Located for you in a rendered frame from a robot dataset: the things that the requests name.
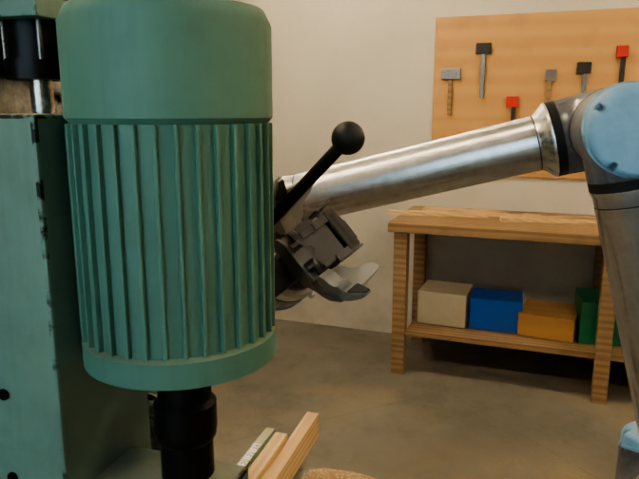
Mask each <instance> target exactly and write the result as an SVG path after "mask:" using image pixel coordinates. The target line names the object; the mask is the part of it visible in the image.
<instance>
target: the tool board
mask: <svg viewBox="0 0 639 479"><path fill-rule="evenodd" d="M628 81H639V8H623V9H605V10H568V11H549V12H531V13H512V14H493V15H475V16H456V17H437V18H436V42H435V69H434V96H433V122H432V141H433V140H437V139H441V138H445V137H449V136H454V135H457V134H461V133H465V132H469V131H473V130H477V129H480V128H484V127H488V126H492V125H499V124H503V123H506V122H510V121H514V120H518V119H522V118H526V117H530V116H532V115H533V114H534V112H535V111H536V110H537V109H538V107H539V106H540V104H543V103H546V102H550V101H554V100H558V99H562V98H565V97H569V96H572V95H576V94H580V93H584V92H589V91H593V90H596V89H600V88H604V87H609V86H612V85H615V84H618V83H622V82H628ZM515 177H530V178H557V179H586V174H585V171H584V172H578V173H572V174H568V175H563V176H559V177H555V176H554V175H552V174H550V173H549V172H547V171H545V170H540V171H535V172H532V173H527V174H523V175H518V176H515Z"/></svg>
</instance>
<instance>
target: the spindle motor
mask: <svg viewBox="0 0 639 479"><path fill-rule="evenodd" d="M55 23H56V34H57V46H58V58H59V69H60V82H61V93H62V105H63V117H64V119H65V120H66V121H68V122H69V124H65V137H66V149H67V161H68V183H69V195H70V207H71V219H72V231H73V242H74V255H75V266H76V277H77V290H78V301H79V314H80V325H81V336H82V352H83V363H84V368H85V370H86V371H87V373H88V374H89V375H91V376H92V377H94V378H95V379H97V380H99V381H101V382H104V383H106V384H108V385H112V386H115V387H120V388H125V389H131V390H139V391H180V390H190V389H198V388H203V387H208V386H213V385H218V384H222V383H225V382H228V381H231V380H235V379H238V378H240V377H243V376H246V375H248V374H251V373H253V372H255V371H256V370H258V369H259V368H261V367H263V366H264V365H265V364H266V363H268V362H269V361H270V360H271V358H272V357H273V356H274V354H275V352H276V323H275V262H274V199H273V135H272V123H268V122H269V121H270V120H271V119H272V118H273V98H272V33H271V25H270V23H269V21H268V19H267V17H266V15H265V13H264V11H263V10H262V9H261V8H258V7H256V6H253V5H250V4H247V3H244V2H239V1H234V0H67V1H66V2H65V3H63V5H62V7H61V9H60V11H59V13H58V15H57V17H56V20H55Z"/></svg>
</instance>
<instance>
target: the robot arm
mask: <svg viewBox="0 0 639 479"><path fill-rule="evenodd" d="M540 170H545V171H547V172H549V173H550V174H552V175H554V176H555V177H559V176H563V175H568V174H572V173H578V172H584V171H585V174H586V179H587V184H588V189H589V193H590V195H591V197H592V201H593V206H594V211H595V216H596V220H597V226H598V231H599V236H600V240H601V245H602V250H603V255H604V260H605V264H606V270H607V275H608V280H609V285H610V293H611V298H612V303H613V308H614V313H615V318H616V323H617V328H618V333H619V337H620V342H621V347H622V352H623V357H624V362H625V367H626V372H627V377H628V382H629V390H630V395H631V401H632V406H633V410H634V415H635V420H636V421H634V422H630V423H628V424H627V425H626V426H625V427H624V428H623V429H622V432H621V437H620V441H619V442H618V446H619V448H618V456H617V465H616V473H615V479H639V81H628V82H622V83H618V84H615V85H612V86H609V87H604V88H600V89H596V90H593V91H589V92H584V93H580V94H576V95H572V96H569V97H565V98H562V99H558V100H554V101H550V102H546V103H543V104H540V106H539V107H538V109H537V110H536V111H535V112H534V114H533V115H532V116H530V117H526V118H522V119H518V120H514V121H510V122H506V123H503V124H499V125H492V126H488V127H484V128H480V129H477V130H473V131H469V132H465V133H461V134H457V135H454V136H449V137H445V138H441V139H437V140H433V141H429V142H426V143H422V144H415V145H411V146H407V147H403V148H400V149H396V150H392V151H388V152H384V153H380V154H377V155H373V156H369V157H365V158H361V159H357V160H353V161H350V162H346V163H338V164H334V165H331V166H330V167H329V168H328V169H327V171H326V172H325V173H324V174H323V175H322V176H321V177H320V178H319V179H318V180H317V181H316V182H315V183H314V184H313V185H312V186H311V188H310V189H309V190H308V191H307V192H306V193H305V194H304V195H303V196H302V197H301V198H300V199H299V200H298V201H297V202H296V203H295V205H294V206H293V207H292V208H291V209H290V210H289V211H288V212H287V213H286V214H285V215H284V216H283V217H282V218H281V219H280V220H279V222H278V223H277V224H276V225H275V226H274V262H275V311H281V310H286V309H289V308H292V307H294V306H296V305H297V304H298V303H300V302H301V300H302V299H304V298H305V297H307V296H309V298H313V297H314V296H315V295H316V294H315V293H314V292H317V293H318V294H320V295H321V296H322V297H324V298H326V299H328V300H330V301H335V302H343V301H353V300H358V299H362V298H364V297H366V296H367V295H368V294H369V293H371V291H370V289H369V288H367V287H365V285H366V284H367V283H368V281H369V280H370V279H371V278H372V277H373V275H374V274H375V273H376V272H377V270H378V264H377V263H375V262H368V263H365V264H363V265H360V266H358V267H356V268H349V267H347V266H344V265H341V266H338V265H339V264H340V263H341V262H343V261H344V260H345V259H347V258H349V257H350V256H351V255H352V254H354V253H355V252H356V251H357V250H358V249H359V248H360V247H362V246H363V245H364V244H363V243H362V244H360V243H359V240H358V239H357V235H356V234H355V233H354V232H353V230H352V229H351V228H350V226H349V225H348V224H347V223H346V221H345V220H342V218H341V217H340V216H341V215H345V214H349V213H354V212H358V211H362V210H366V209H371V208H375V207H380V206H383V205H388V204H392V203H396V202H401V201H408V200H412V199H417V198H421V197H426V196H430V195H434V194H438V193H442V192H447V191H451V190H456V189H459V188H464V187H468V186H472V185H477V184H481V183H485V182H493V181H497V180H502V179H506V178H509V177H514V176H518V175H523V174H527V173H532V172H535V171H540ZM307 172H308V171H307ZM307 172H303V173H299V174H296V175H292V176H282V177H277V178H274V179H273V199H274V207H275V206H276V205H277V204H278V203H279V202H280V201H281V200H282V199H283V198H284V197H285V195H286V194H287V193H288V192H289V191H290V190H291V189H292V188H293V187H294V186H295V185H296V184H297V183H298V181H299V180H300V179H301V178H302V177H303V176H304V175H305V174H306V173H307ZM356 247H357V248H356ZM352 250H353V251H352ZM336 266H337V267H336Z"/></svg>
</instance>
